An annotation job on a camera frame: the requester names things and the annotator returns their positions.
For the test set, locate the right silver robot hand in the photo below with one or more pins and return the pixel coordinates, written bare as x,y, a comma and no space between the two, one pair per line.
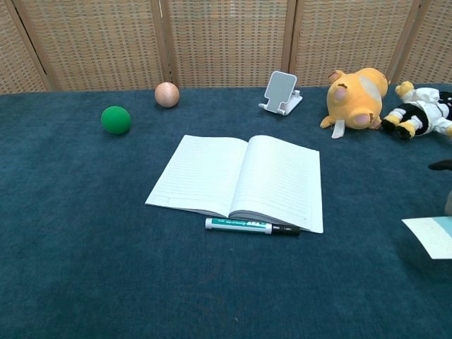
448,203

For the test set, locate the light blue white bookmark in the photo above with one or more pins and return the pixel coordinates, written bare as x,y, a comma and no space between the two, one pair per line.
434,236

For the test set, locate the open lined notebook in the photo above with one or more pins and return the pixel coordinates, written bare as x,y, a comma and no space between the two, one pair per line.
268,176

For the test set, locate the black white plush doll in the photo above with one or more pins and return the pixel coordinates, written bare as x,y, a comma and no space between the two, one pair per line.
420,113

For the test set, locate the orange plush animal toy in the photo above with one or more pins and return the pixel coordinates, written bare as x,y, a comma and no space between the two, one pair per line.
353,102

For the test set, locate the white folding phone stand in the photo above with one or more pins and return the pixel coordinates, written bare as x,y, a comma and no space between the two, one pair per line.
280,90

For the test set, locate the green white marker pen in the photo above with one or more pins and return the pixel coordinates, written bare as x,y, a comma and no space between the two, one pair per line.
240,226

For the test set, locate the woven wooden folding screen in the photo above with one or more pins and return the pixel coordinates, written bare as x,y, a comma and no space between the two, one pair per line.
226,42

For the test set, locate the pink wooden ball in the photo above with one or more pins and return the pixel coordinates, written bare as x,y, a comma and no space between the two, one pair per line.
167,94

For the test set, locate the green ball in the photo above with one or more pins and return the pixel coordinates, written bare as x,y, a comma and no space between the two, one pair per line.
116,120

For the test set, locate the dark teal table cloth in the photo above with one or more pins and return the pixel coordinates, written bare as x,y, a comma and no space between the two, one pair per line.
70,212

